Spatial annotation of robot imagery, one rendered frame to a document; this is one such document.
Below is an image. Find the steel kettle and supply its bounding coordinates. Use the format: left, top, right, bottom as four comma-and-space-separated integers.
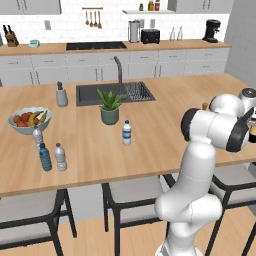
128, 19, 142, 44

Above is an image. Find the black coffee machine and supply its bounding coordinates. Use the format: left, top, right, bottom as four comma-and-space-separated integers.
202, 19, 222, 44

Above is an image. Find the wooden knife block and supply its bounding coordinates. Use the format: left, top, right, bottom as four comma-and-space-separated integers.
2, 24, 20, 48

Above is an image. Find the black stool with grey seat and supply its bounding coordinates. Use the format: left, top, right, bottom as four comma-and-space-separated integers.
204, 163, 256, 256
0, 189, 78, 256
101, 173, 178, 256

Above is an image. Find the dark grey tap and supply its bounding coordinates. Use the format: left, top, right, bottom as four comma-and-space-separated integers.
113, 55, 125, 96

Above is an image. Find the black toaster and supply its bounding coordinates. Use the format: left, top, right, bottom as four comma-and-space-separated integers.
140, 28, 161, 45

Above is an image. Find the white bottle with blue label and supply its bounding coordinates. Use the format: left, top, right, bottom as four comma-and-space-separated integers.
121, 119, 132, 147

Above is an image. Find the blue plastic bottle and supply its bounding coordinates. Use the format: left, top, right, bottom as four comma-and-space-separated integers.
38, 142, 53, 172

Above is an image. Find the white wall shelf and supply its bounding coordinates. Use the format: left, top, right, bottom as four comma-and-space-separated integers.
122, 9, 176, 15

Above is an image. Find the grey soap dispenser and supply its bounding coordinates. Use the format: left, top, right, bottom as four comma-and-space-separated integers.
55, 80, 69, 108

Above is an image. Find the grey wall cupboard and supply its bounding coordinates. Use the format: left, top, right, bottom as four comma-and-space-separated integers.
167, 0, 236, 14
0, 0, 63, 16

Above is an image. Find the grey base cupboard run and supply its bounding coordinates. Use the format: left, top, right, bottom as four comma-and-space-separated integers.
0, 47, 231, 88

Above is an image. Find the clear plastic bottle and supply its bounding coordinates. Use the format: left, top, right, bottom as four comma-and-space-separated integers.
32, 125, 45, 153
54, 142, 68, 172

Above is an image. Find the black sink basin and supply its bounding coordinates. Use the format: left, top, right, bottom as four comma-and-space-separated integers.
75, 81, 157, 108

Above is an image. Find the clear glass bottle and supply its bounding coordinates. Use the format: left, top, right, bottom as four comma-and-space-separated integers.
176, 25, 184, 42
169, 25, 177, 42

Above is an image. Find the yellow banana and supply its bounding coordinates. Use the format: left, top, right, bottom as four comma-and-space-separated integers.
27, 110, 45, 127

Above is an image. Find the pale blue fruit bowl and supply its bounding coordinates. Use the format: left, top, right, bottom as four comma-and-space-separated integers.
7, 106, 53, 136

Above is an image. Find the green plant in grey pot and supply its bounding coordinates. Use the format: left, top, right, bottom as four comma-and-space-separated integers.
96, 88, 125, 126

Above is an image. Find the black hob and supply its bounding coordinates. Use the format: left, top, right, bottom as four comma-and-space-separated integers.
65, 41, 128, 52

